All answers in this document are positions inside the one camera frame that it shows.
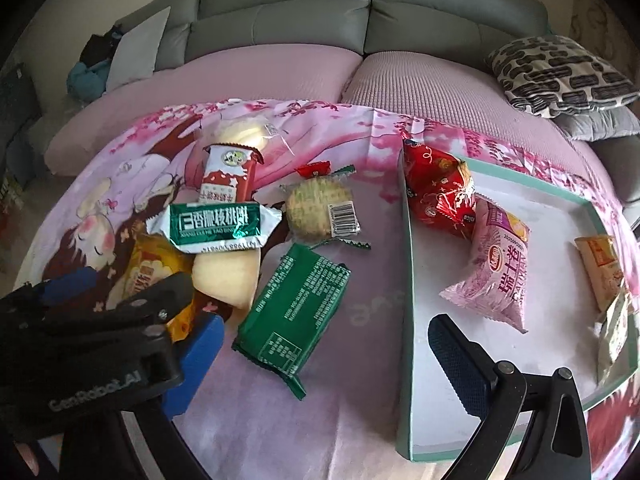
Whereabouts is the small red candy wrapper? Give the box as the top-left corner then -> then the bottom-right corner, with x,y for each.
295,160 -> 331,179

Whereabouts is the black white patterned pillow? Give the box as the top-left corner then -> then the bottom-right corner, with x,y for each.
487,35 -> 639,119

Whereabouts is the patterned beige curtain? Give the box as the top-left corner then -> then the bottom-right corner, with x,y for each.
570,0 -> 639,81

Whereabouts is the pink swiss roll packet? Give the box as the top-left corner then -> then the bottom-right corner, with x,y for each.
439,196 -> 530,334

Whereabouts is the pink cartoon tablecloth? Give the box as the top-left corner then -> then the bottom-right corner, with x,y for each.
18,100 -> 637,479

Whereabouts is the grey pillow right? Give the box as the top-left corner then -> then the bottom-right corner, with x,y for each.
553,106 -> 640,143

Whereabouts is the light grey pillow left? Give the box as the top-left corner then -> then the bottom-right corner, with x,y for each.
105,8 -> 170,93

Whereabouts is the dark green snack packet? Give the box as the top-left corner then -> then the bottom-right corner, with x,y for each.
232,244 -> 352,400

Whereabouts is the black bag on sofa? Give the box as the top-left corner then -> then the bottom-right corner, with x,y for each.
79,26 -> 122,67

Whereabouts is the red white milk biscuit packet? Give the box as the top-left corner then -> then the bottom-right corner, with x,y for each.
198,143 -> 264,204

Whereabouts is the teal blue clothing pile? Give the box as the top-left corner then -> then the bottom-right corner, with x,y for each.
66,60 -> 111,103

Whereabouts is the clear bread bun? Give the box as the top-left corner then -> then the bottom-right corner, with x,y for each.
214,116 -> 291,154

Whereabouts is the grey leather sofa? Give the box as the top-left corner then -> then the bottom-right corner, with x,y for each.
37,0 -> 640,181

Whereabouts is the grey storage cabinet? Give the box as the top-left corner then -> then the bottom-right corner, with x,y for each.
0,63 -> 41,188

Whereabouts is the green white walnut cake packet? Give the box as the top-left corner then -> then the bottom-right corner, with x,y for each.
145,202 -> 282,255

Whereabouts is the red snack packet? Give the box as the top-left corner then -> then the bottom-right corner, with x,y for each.
402,139 -> 476,240

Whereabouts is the pink sofa seat cover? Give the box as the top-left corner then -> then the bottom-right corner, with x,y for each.
44,44 -> 614,191

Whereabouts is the orange swiss roll packet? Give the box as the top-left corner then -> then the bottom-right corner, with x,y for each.
575,235 -> 624,312

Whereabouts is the teal white tray box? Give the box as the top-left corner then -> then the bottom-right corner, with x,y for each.
398,159 -> 637,462

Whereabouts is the person's left hand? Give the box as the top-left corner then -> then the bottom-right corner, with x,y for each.
15,443 -> 39,477

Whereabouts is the yellow bread packet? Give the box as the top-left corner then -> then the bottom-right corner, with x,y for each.
107,234 -> 196,342

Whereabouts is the white peanut snack packet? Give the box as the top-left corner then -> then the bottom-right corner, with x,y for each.
597,287 -> 638,387

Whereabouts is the pale yellow bun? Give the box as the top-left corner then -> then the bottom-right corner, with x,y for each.
192,248 -> 260,310

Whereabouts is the round biscuit clear packet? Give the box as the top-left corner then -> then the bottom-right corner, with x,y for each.
281,165 -> 371,250

